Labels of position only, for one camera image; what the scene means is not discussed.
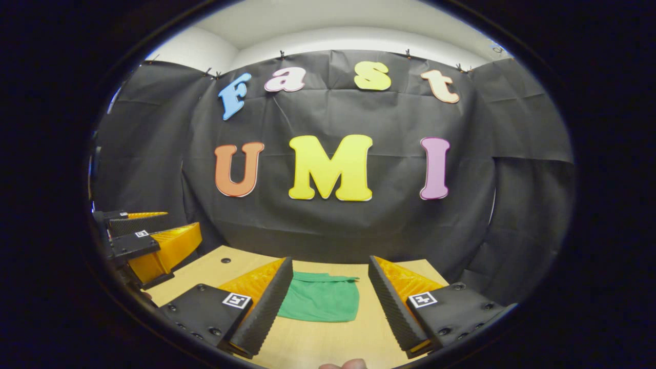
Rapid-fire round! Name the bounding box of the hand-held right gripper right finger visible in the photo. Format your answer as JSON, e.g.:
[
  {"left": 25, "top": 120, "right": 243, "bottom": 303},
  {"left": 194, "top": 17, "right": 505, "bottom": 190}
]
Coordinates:
[{"left": 368, "top": 255, "right": 518, "bottom": 359}]

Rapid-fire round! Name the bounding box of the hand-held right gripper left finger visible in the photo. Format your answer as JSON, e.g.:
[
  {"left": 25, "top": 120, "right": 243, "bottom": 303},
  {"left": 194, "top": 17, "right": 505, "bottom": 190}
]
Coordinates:
[{"left": 154, "top": 256, "right": 294, "bottom": 359}]

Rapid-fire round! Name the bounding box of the black backdrop cloth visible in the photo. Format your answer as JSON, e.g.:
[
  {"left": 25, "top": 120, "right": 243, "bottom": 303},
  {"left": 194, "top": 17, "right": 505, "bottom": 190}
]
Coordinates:
[{"left": 92, "top": 49, "right": 577, "bottom": 308}]

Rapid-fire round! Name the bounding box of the green T-shirt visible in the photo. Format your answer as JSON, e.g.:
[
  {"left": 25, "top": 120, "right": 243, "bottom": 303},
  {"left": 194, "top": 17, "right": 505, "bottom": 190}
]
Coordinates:
[{"left": 277, "top": 272, "right": 360, "bottom": 323}]

